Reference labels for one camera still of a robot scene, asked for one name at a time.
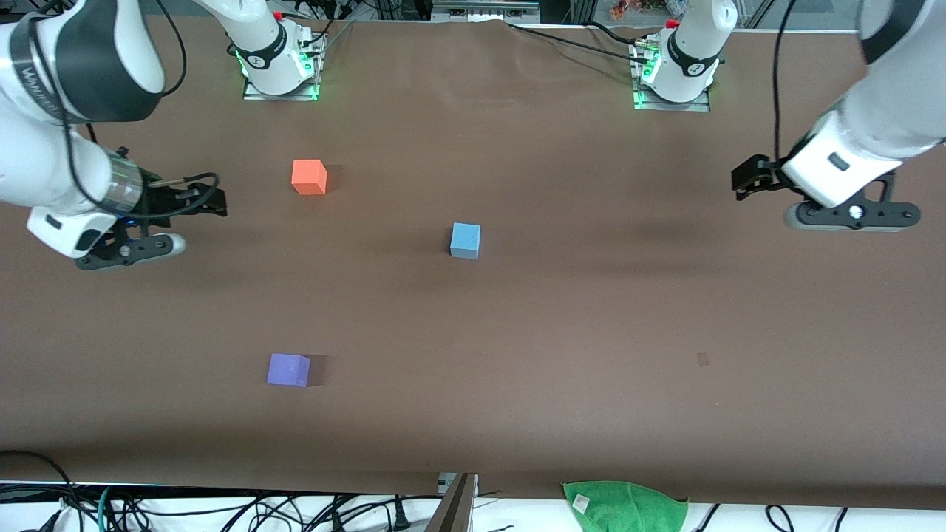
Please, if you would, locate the blue block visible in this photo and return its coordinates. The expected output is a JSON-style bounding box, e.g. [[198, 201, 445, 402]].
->
[[449, 222, 482, 260]]

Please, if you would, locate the orange block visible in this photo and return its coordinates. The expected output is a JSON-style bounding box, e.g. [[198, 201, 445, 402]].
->
[[292, 159, 328, 196]]

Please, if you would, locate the purple block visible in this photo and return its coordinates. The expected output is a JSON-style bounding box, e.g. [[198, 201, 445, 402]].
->
[[266, 352, 311, 388]]

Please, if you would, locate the brown table cover sheet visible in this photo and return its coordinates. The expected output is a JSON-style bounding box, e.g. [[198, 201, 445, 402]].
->
[[0, 13, 946, 511]]

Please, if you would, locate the green cloth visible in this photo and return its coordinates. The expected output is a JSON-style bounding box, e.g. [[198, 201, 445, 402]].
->
[[562, 480, 690, 532]]

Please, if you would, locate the grey metal bar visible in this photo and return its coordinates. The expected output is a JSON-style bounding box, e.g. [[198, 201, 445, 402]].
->
[[425, 473, 478, 532]]

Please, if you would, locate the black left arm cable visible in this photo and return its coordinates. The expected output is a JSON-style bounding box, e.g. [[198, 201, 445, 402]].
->
[[772, 0, 797, 160]]

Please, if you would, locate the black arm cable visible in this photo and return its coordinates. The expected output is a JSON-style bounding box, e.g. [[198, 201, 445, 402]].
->
[[30, 0, 220, 220], [772, 0, 797, 160]]

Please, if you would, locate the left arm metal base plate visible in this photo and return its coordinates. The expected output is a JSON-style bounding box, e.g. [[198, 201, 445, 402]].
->
[[633, 41, 712, 112]]

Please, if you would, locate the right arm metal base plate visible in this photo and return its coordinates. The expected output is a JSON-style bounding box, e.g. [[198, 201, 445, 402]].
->
[[242, 33, 321, 101]]

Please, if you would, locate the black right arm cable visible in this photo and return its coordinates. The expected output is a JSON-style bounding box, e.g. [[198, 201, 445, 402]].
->
[[30, 0, 220, 220]]

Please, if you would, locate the short black table cable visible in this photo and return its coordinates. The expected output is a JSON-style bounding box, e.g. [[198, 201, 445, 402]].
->
[[588, 21, 651, 47]]

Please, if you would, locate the black base cable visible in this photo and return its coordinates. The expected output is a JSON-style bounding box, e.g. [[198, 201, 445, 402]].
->
[[285, 7, 354, 47]]

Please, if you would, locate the long black table cable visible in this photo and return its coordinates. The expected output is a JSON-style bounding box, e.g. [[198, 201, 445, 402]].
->
[[505, 21, 655, 66]]

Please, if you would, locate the black looping floor cable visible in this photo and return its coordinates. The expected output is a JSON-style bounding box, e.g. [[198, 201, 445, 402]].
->
[[0, 449, 78, 532]]

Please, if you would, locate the silver metal frame device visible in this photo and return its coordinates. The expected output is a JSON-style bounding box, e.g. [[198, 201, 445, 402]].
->
[[431, 0, 542, 24]]

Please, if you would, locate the black tangled cable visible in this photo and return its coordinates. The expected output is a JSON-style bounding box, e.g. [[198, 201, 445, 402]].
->
[[244, 494, 444, 532]]

